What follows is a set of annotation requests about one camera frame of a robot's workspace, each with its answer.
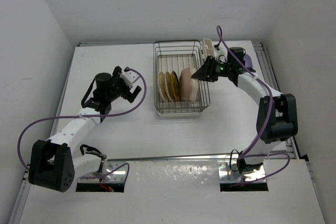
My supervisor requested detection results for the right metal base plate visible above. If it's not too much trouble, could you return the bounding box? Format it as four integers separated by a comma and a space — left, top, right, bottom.
217, 159, 266, 185

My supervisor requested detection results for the white cutlery holder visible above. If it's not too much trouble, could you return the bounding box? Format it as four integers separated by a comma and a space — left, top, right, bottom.
200, 38, 215, 63

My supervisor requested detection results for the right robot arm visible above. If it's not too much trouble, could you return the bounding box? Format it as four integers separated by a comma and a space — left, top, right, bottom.
192, 47, 298, 174

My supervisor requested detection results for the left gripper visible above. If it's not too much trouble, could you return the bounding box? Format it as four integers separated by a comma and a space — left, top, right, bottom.
106, 66, 141, 102

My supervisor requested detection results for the wire dish rack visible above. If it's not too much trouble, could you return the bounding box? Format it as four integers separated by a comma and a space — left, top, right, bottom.
153, 40, 210, 116

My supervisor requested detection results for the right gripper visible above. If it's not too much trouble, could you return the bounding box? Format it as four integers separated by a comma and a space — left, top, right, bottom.
193, 56, 233, 82

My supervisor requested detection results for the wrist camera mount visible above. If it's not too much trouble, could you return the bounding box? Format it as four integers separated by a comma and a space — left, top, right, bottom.
120, 67, 140, 88
214, 43, 227, 62

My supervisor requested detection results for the yellow patterned round plate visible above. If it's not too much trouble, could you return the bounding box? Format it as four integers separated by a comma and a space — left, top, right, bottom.
171, 71, 181, 101

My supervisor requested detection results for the purple square plate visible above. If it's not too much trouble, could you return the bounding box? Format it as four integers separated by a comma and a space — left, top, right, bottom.
244, 54, 255, 72

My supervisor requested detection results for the cream round plate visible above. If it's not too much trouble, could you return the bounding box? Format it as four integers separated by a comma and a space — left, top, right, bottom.
158, 72, 169, 102
165, 71, 174, 102

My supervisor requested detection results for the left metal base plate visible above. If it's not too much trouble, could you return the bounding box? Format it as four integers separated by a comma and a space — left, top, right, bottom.
77, 161, 129, 186

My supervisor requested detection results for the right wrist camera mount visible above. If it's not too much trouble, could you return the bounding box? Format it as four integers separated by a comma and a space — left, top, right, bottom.
214, 43, 227, 62

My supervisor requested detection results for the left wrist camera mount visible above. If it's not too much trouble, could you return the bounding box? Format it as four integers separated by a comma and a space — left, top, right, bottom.
120, 67, 140, 88

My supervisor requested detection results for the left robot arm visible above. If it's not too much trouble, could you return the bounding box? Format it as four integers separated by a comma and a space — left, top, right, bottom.
28, 66, 146, 192

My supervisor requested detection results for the metal base plate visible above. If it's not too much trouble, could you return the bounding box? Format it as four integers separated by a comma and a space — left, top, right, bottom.
217, 159, 266, 185
77, 161, 129, 186

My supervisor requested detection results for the aluminium frame rail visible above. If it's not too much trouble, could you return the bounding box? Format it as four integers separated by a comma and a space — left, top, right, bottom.
252, 41, 299, 159

